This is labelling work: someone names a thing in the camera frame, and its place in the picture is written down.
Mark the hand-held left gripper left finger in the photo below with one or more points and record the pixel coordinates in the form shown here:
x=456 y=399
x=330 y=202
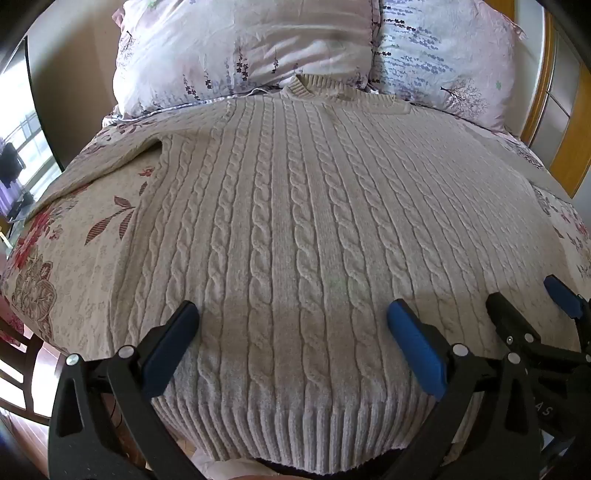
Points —
x=173 y=339

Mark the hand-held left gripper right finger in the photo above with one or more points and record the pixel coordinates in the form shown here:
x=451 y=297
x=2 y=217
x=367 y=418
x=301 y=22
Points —
x=415 y=344

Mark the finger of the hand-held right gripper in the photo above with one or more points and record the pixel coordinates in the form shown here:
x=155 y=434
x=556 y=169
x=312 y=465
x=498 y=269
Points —
x=563 y=295
x=515 y=323

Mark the floral bedspread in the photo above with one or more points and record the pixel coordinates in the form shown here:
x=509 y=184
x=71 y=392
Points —
x=69 y=277

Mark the wooden chair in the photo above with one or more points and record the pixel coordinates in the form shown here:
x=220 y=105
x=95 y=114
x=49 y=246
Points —
x=18 y=364

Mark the wooden headboard shelf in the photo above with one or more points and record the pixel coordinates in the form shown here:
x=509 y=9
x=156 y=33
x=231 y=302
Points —
x=561 y=115

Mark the dark hanging garment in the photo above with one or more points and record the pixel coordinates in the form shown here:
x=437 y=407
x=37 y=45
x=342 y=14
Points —
x=10 y=161

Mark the lavender print pillow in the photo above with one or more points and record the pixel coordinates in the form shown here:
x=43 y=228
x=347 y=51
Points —
x=443 y=50

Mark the bright window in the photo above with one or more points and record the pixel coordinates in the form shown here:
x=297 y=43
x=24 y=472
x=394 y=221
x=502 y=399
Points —
x=18 y=106

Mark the pink floral pillow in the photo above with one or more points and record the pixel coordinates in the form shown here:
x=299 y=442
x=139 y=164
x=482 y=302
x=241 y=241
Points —
x=240 y=46

